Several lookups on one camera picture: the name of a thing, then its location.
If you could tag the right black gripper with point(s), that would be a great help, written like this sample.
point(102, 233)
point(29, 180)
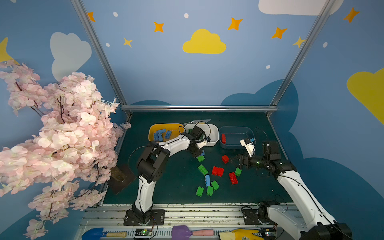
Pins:
point(245, 161)

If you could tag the yellow plastic bin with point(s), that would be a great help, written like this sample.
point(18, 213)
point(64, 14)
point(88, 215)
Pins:
point(175, 128)

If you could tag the teal plastic bin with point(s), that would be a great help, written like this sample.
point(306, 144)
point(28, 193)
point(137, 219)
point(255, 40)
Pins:
point(234, 135)

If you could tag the white plastic bin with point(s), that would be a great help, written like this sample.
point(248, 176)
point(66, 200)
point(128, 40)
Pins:
point(211, 131)

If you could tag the green circuit board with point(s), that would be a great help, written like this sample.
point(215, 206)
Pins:
point(143, 233)

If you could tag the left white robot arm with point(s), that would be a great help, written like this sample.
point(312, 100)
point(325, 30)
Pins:
point(152, 164)

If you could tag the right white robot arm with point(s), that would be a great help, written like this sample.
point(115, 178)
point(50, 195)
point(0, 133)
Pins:
point(317, 223)

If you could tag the pink cherry blossom tree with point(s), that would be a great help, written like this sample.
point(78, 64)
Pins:
point(73, 152)

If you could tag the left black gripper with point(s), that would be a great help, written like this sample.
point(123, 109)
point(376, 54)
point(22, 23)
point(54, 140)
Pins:
point(197, 150)

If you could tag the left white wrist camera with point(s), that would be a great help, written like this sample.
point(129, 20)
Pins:
point(203, 143)

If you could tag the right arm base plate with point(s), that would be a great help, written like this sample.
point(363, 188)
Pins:
point(256, 217)

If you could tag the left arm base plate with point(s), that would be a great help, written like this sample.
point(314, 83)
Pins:
point(136, 218)

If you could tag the purple toy shovel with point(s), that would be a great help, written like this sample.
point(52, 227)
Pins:
point(184, 233)

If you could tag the horizontal metal frame bar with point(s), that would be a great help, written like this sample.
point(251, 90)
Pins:
point(153, 108)

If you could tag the blue toy shovel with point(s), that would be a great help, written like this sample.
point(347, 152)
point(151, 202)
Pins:
point(98, 233)

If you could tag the dark tree base plate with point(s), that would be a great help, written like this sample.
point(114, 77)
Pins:
point(121, 177)

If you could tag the small green lego brick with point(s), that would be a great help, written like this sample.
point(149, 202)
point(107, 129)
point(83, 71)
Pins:
point(200, 158)
point(238, 172)

